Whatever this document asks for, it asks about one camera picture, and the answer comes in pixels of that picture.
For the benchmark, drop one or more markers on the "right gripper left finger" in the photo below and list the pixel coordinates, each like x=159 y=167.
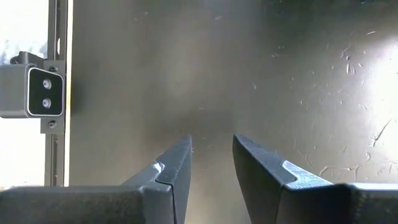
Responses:
x=155 y=202

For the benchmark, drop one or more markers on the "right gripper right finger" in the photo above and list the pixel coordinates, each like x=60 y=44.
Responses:
x=280 y=199

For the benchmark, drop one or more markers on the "black aluminium table frame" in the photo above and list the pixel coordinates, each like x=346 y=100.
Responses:
x=53 y=161

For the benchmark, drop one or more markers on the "small grey stereo camera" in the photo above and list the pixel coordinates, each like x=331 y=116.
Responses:
x=18 y=90

